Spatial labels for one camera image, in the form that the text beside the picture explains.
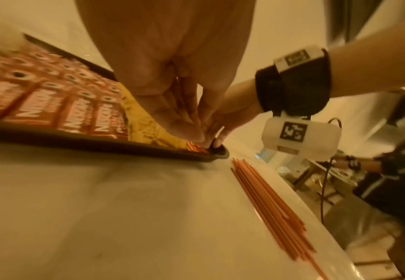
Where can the person's left hand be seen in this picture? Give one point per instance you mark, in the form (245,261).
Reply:
(164,41)

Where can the person's right hand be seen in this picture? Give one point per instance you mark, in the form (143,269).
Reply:
(240,109)

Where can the pile of orange stick sachets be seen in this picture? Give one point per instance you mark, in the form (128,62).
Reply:
(196,147)

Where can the neat columns of sugar packets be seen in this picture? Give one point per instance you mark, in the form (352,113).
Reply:
(143,128)

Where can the pile of orange stick packets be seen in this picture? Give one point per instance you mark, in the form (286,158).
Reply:
(275,213)

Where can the dark brown tray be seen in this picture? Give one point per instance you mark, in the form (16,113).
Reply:
(84,143)

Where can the red Nescafe sachets group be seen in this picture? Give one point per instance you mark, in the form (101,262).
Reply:
(43,104)

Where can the person's right forearm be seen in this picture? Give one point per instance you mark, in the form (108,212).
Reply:
(371,63)

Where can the black right wristband with markers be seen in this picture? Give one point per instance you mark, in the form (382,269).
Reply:
(299,87)

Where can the dark framed glass panel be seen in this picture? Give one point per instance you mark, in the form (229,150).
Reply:
(354,19)

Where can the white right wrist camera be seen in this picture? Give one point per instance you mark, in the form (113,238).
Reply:
(319,136)

